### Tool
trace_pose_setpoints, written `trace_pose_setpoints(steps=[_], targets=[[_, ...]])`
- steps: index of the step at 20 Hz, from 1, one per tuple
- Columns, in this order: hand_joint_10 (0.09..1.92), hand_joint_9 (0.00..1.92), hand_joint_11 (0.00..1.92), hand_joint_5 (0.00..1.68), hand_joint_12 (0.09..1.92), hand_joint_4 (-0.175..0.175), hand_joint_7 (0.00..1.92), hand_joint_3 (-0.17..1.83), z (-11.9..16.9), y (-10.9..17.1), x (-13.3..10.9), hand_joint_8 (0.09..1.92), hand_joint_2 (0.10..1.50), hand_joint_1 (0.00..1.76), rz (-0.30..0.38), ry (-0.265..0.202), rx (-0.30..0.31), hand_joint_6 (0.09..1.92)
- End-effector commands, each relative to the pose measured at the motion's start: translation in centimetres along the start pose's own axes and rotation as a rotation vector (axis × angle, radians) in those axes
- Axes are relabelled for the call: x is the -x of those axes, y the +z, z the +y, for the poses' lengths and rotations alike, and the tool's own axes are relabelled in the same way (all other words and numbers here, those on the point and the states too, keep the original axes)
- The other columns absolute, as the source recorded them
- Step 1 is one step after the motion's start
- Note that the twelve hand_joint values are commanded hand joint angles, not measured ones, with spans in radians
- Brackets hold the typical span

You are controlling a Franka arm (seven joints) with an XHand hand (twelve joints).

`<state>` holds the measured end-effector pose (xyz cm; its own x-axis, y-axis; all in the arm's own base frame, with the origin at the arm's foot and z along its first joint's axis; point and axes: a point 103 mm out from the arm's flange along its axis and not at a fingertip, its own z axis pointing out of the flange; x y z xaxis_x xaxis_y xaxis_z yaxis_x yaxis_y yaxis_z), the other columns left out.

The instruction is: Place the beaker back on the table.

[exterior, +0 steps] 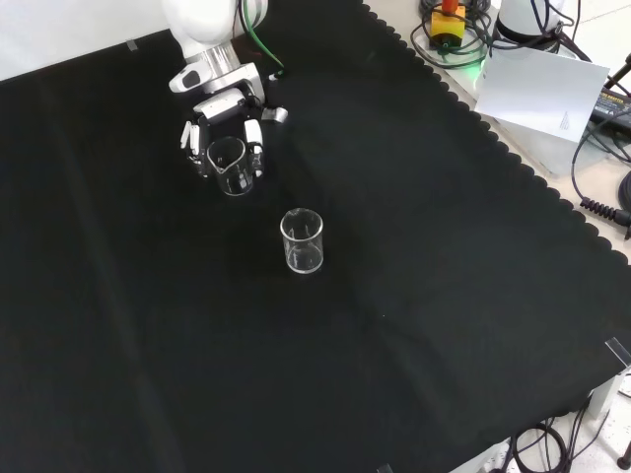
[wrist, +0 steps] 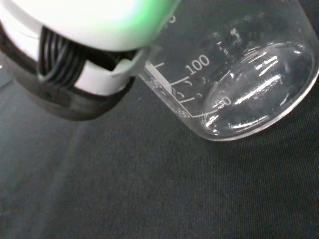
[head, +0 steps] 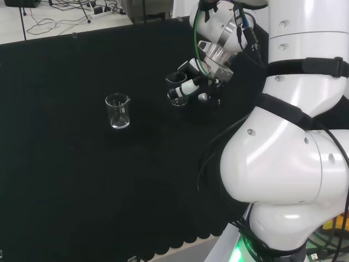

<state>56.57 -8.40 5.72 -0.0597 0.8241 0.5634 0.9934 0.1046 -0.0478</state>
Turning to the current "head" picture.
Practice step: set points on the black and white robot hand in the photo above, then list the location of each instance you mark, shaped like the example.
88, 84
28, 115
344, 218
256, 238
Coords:
191, 87

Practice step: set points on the small clear glass beaker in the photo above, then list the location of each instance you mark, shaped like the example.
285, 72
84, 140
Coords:
179, 102

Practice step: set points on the clear glass beaker with spout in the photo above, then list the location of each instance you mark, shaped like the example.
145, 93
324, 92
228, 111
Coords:
120, 124

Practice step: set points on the white power strip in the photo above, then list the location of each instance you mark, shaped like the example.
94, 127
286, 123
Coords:
109, 13

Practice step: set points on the black table cloth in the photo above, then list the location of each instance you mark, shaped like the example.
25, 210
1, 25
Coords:
81, 177

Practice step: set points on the black box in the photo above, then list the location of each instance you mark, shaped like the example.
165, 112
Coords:
21, 2

